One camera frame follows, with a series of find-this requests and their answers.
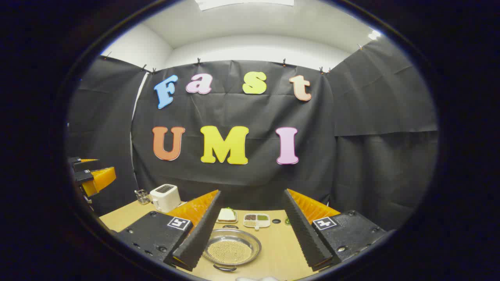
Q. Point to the small ceiling light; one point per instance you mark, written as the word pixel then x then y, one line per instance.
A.
pixel 374 35

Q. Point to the pile of green beans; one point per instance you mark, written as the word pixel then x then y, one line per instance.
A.
pixel 263 217

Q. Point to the ceiling light panel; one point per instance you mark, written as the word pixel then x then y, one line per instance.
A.
pixel 244 3

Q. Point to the row of black clips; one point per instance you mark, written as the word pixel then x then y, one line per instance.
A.
pixel 198 61

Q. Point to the white toaster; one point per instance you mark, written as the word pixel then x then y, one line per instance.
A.
pixel 165 197

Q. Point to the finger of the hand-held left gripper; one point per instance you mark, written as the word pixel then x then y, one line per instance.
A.
pixel 102 179
pixel 80 164

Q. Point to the white divided tray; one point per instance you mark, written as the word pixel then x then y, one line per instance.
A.
pixel 262 223

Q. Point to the stainless steel pot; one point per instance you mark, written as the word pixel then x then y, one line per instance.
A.
pixel 213 244

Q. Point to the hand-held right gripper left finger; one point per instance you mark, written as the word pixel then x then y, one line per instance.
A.
pixel 203 230

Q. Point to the white rectangular plate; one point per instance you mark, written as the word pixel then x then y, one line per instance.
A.
pixel 226 221

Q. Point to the black backdrop cloth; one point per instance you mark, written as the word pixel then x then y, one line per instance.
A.
pixel 250 183

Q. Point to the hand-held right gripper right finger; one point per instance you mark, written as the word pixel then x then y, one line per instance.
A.
pixel 302 230

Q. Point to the white bread sandwich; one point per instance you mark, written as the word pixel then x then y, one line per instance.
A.
pixel 226 214

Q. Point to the pile of soybeans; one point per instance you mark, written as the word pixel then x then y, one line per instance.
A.
pixel 230 251

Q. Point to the pile of dark red beans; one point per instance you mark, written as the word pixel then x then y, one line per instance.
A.
pixel 250 217

